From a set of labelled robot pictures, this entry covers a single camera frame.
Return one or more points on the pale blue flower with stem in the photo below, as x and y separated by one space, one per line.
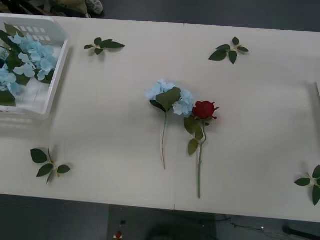
6 80
186 100
37 53

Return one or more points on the loose green leaf twig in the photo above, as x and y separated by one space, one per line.
110 44
225 51
315 185
45 162

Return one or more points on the red rose with stem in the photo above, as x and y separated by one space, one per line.
204 109

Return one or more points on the person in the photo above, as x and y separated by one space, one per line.
75 5

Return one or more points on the white shallow plastic box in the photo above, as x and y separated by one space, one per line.
58 65

